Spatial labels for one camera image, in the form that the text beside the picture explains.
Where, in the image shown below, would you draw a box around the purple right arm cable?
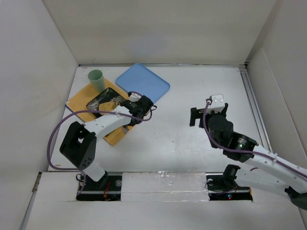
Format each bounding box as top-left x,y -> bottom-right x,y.
202,100 -> 307,179

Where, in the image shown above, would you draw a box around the aluminium frame rail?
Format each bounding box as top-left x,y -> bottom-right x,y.
239,65 -> 272,151

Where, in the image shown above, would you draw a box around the black floral square plate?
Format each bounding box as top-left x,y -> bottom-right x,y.
86,87 -> 126,111

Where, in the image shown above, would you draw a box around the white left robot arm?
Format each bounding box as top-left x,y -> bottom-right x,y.
59,96 -> 154,189

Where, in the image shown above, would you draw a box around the green plastic cup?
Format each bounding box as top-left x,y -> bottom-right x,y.
88,69 -> 106,92

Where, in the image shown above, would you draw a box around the blue plastic tray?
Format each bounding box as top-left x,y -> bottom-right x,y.
115,63 -> 170,104

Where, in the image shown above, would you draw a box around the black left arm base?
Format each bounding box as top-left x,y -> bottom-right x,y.
76,173 -> 122,201

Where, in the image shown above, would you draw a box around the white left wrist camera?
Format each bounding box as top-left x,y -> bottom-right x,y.
128,92 -> 142,102

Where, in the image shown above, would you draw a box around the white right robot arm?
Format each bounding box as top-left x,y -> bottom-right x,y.
189,100 -> 307,210

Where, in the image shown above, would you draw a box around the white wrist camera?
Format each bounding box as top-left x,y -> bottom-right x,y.
206,94 -> 225,114
128,92 -> 142,102

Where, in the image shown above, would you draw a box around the toasted bread slice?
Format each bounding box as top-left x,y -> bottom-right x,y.
99,101 -> 119,111

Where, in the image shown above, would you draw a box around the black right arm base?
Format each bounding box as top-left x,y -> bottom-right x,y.
204,164 -> 253,201

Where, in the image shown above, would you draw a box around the metal tongs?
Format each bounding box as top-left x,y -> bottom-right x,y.
122,126 -> 129,134

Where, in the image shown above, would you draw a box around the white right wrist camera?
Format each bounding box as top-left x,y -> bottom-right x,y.
206,94 -> 225,114

